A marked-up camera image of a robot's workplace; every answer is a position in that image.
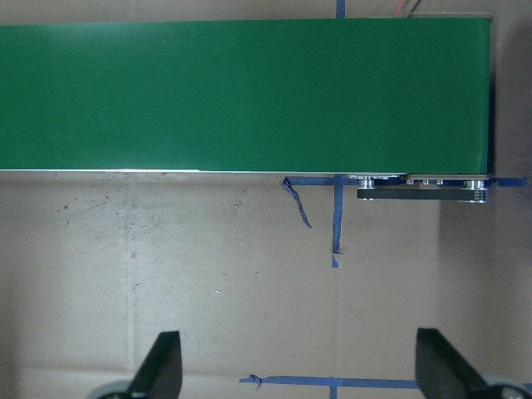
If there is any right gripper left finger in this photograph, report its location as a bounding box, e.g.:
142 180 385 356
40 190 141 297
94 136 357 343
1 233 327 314
126 331 183 398

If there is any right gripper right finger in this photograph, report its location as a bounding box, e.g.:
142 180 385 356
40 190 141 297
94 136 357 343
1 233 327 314
415 328 486 399

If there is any green conveyor belt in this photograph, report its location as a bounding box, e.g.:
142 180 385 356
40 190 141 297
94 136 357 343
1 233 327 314
0 16 495 204

